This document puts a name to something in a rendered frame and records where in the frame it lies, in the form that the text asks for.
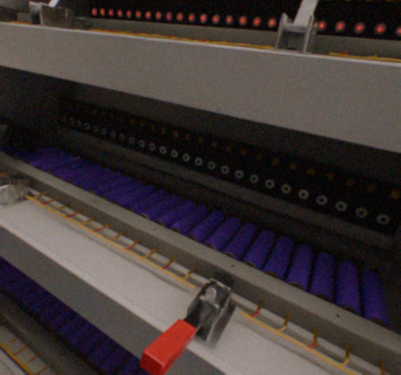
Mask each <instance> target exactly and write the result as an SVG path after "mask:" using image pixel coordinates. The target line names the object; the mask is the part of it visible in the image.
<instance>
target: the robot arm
mask: <svg viewBox="0 0 401 375"><path fill-rule="evenodd" d="M42 138H43V134H42V133H40V132H38V131H35V130H33V129H30V128H28V127H25V126H23V125H21V124H19V123H14V122H12V121H10V120H8V119H5V118H2V117H1V116H0V141H3V142H5V143H6V144H7V145H10V146H14V147H17V148H19V149H22V150H25V151H28V152H30V153H35V152H36V151H37V148H38V146H39V144H40V142H41V140H42Z"/></svg>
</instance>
